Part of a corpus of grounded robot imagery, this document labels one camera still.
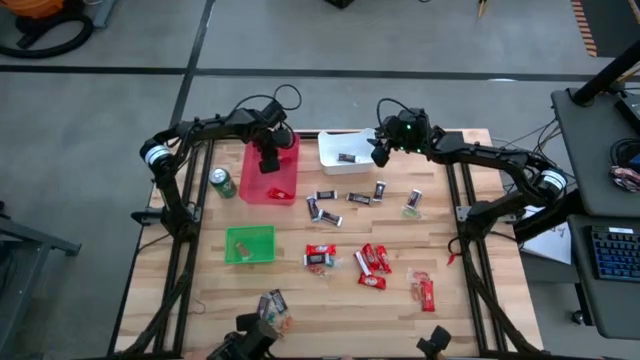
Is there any black vacuum hose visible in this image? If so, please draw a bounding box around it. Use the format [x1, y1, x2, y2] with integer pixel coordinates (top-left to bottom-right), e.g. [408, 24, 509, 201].
[0, 12, 95, 60]

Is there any pink translucent plastic basket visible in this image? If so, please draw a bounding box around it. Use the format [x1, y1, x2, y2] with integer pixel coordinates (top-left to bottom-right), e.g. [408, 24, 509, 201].
[238, 132, 301, 206]

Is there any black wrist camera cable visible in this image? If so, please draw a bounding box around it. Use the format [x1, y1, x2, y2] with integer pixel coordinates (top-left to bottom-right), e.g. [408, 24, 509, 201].
[232, 83, 303, 114]
[375, 97, 419, 129]

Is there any orange shop vacuum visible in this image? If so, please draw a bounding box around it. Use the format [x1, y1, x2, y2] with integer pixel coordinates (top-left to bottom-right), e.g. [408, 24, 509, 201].
[0, 0, 67, 21]

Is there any desk cable bundle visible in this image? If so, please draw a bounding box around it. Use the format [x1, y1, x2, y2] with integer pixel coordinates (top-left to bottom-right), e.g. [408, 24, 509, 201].
[489, 117, 576, 201]

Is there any white plastic basket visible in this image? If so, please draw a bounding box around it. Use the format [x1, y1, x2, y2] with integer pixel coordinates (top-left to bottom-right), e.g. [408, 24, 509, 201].
[317, 127, 380, 177]

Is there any black left wrist camera cable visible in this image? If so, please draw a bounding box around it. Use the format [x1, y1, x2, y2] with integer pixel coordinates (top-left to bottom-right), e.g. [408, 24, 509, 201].
[232, 83, 303, 114]

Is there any grey desk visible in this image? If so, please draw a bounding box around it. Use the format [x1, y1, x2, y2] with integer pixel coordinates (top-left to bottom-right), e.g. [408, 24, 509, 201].
[550, 87, 640, 219]
[567, 213, 640, 342]

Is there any green Sprite soda can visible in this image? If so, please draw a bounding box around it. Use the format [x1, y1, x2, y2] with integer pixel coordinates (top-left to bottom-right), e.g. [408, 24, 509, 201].
[208, 167, 238, 200]

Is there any green slotted plastic basket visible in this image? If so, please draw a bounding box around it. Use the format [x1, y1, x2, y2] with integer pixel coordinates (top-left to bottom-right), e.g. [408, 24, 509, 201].
[224, 224, 277, 265]

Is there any dark mat striped edge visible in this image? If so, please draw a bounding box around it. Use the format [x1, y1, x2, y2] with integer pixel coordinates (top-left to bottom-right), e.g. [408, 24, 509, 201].
[569, 0, 640, 59]

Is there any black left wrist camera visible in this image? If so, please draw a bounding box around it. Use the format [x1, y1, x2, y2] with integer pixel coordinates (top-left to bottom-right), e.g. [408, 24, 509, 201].
[259, 98, 290, 129]

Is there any black aluminium table frame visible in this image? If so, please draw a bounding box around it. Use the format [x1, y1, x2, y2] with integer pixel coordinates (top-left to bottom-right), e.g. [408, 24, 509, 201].
[107, 128, 544, 359]

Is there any white paper sheet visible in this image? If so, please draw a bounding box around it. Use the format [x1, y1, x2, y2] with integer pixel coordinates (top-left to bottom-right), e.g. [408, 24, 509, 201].
[519, 198, 573, 266]

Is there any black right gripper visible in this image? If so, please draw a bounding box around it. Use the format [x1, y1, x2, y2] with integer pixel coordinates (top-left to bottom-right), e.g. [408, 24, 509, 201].
[367, 107, 434, 169]

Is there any black slanted pole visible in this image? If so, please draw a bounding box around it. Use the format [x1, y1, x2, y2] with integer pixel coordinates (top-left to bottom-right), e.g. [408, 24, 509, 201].
[571, 38, 640, 107]

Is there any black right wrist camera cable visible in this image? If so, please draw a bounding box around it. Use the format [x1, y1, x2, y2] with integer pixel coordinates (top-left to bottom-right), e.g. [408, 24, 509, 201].
[375, 97, 419, 129]

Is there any red KitKat candy bar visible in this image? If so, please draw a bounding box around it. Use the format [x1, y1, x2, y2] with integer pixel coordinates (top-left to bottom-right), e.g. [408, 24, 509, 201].
[360, 242, 382, 273]
[353, 249, 374, 278]
[267, 186, 296, 202]
[375, 244, 394, 275]
[419, 279, 437, 314]
[357, 272, 388, 292]
[305, 243, 338, 257]

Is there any grey metal stand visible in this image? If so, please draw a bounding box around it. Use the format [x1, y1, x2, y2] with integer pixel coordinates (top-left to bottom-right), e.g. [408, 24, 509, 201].
[91, 0, 120, 30]

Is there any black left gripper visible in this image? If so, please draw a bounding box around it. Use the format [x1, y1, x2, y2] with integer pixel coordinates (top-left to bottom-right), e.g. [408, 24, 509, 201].
[243, 119, 297, 175]

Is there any coiled black cable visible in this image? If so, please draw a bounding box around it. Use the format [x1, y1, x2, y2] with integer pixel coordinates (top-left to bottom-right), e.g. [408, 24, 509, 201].
[609, 137, 640, 169]

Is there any loose candy wrappers pile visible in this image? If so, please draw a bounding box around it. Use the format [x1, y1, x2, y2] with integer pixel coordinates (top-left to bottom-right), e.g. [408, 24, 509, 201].
[608, 165, 640, 194]

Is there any black backlit keyboard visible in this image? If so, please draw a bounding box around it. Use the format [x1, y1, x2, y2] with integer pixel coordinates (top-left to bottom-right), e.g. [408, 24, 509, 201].
[588, 224, 640, 284]

